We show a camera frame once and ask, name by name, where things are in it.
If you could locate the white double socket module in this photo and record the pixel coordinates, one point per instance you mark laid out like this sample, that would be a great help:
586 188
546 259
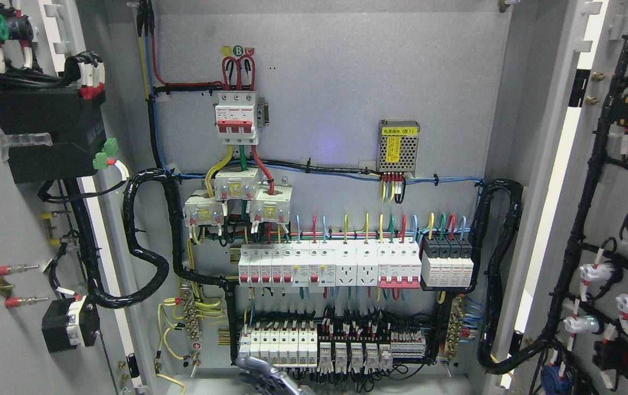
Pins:
357 265

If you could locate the perforated metal power supply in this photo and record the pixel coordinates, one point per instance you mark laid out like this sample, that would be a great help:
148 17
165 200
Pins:
398 145

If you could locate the lower relay terminal row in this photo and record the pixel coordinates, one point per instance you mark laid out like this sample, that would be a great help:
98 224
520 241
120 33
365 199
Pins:
353 347

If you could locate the brass ground bar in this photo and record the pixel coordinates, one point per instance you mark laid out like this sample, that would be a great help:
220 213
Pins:
190 299
455 327

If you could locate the main red handle breaker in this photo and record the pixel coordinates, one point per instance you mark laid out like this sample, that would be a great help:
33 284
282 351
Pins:
236 117

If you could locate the white current transformer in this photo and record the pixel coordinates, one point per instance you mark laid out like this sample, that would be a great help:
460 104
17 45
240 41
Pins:
271 208
201 210
242 185

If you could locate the white miniature breaker row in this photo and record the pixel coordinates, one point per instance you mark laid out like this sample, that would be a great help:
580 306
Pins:
299 264

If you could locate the grey robotic left hand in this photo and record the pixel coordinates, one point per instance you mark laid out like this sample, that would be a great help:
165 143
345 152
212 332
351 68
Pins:
268 379

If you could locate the white current transformer right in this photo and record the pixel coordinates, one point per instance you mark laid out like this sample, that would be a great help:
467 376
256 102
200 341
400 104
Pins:
271 208

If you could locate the brass ground bar left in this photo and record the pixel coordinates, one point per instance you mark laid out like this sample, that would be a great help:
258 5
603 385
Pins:
190 299

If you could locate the red handle circuit breaker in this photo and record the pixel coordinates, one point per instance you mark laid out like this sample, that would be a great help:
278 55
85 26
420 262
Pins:
399 266

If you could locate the lower white breaker row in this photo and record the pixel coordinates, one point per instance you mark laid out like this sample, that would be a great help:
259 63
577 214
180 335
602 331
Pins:
284 344

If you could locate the black digital power meter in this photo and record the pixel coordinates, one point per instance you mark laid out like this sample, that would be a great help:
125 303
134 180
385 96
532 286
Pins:
53 133

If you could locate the grey cabinet door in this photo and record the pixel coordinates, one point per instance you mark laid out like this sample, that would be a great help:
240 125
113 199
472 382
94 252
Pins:
579 313
26 367

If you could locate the brass ground bar right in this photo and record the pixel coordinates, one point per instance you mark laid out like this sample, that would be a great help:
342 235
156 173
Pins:
455 327

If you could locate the white current transformer left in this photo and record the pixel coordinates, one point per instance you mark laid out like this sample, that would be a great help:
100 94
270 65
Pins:
201 210

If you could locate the black white surge protector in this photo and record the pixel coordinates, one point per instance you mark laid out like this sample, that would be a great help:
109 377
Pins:
446 265

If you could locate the white current transformer middle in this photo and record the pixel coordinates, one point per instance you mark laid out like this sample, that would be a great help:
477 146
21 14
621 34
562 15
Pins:
242 185

